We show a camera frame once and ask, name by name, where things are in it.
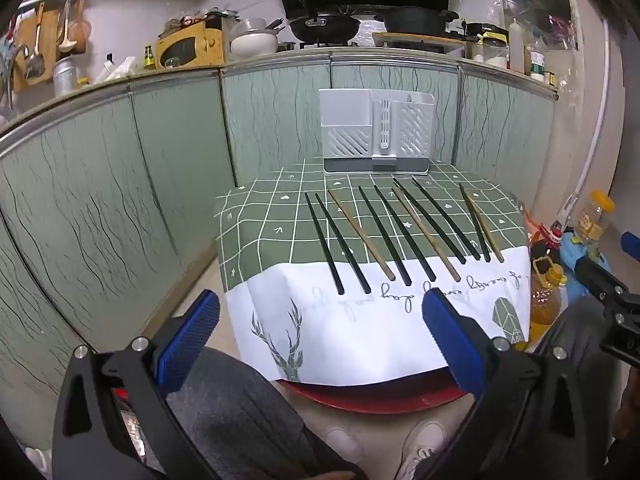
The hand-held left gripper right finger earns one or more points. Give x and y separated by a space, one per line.
452 332

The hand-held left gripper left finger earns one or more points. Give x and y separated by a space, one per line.
190 332

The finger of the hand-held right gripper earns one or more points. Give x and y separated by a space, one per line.
632 246
600 277

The wooden chopstick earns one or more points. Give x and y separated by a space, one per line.
362 235
426 234
485 228

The row of black chopsticks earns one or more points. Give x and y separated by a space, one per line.
352 260

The white plastic utensil holder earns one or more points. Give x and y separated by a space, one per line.
350 130

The yellow lid jar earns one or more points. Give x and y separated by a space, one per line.
592 220

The cooking oil bottle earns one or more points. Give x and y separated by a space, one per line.
545 300

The dark red cap bottle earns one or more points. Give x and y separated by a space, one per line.
545 245

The red round table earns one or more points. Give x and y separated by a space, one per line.
380 397

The person's left leg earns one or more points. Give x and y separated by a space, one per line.
250 410

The white shoe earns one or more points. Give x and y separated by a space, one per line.
342 444
420 442

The green checked tablecloth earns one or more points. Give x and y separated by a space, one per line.
260 240

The white pipe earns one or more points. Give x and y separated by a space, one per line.
602 110

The white squeeze bottle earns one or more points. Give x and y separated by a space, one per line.
516 47

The clear seasoning container set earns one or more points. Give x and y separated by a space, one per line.
490 50

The green glass bottle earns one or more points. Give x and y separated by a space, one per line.
149 57

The metal cup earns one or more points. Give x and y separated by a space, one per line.
65 77

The yellow box with round hole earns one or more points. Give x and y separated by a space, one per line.
187 45

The long wooden cutting board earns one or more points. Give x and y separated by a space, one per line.
425 37

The white bowl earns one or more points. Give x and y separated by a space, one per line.
252 42

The metal ladle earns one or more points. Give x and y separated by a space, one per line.
35 62

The black cooking pot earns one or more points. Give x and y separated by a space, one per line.
415 20

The wooden spatula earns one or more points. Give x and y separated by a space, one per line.
65 35

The hanging wooden cutting board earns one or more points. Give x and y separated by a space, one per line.
50 35

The black wok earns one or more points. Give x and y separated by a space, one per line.
325 25

